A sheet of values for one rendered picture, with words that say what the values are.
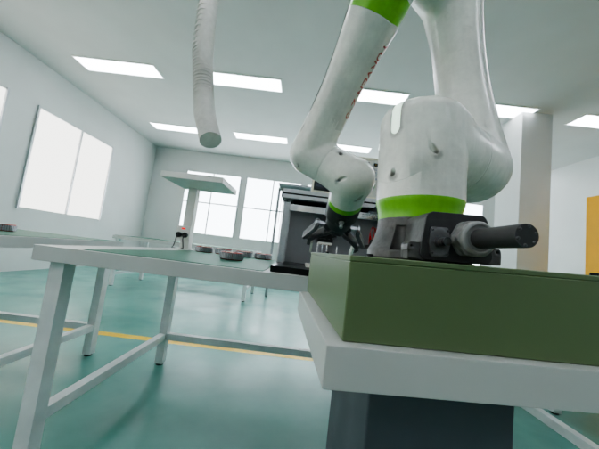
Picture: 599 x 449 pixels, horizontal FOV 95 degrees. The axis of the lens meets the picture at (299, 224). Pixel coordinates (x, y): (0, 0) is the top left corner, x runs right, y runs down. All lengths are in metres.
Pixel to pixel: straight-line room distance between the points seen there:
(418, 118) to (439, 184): 0.10
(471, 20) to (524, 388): 0.64
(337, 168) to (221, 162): 7.68
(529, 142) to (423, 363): 5.20
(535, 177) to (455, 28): 4.68
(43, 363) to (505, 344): 1.27
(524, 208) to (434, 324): 4.84
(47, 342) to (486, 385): 1.22
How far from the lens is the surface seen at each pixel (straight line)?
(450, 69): 0.69
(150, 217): 8.67
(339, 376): 0.28
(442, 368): 0.32
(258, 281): 0.92
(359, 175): 0.64
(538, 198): 5.29
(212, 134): 2.20
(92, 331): 2.33
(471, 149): 0.49
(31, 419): 1.39
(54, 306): 1.26
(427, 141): 0.43
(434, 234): 0.36
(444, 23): 0.76
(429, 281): 0.31
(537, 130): 5.58
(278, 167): 7.95
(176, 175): 1.78
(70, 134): 6.69
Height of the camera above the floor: 0.83
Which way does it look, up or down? 6 degrees up
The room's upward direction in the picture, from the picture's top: 7 degrees clockwise
